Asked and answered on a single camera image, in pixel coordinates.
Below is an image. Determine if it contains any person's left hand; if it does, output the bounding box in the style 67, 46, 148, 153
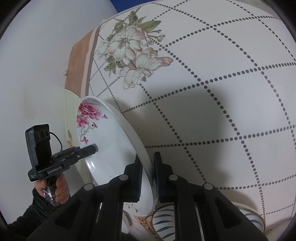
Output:
34, 173, 70, 204

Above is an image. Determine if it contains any floral grid tablecloth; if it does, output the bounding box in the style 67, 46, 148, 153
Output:
89, 1, 295, 229

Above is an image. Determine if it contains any white plate with pink roses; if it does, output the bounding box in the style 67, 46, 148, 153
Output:
76, 96, 156, 216

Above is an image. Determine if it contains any blue striped white plate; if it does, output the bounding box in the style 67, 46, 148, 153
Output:
151, 205, 266, 241

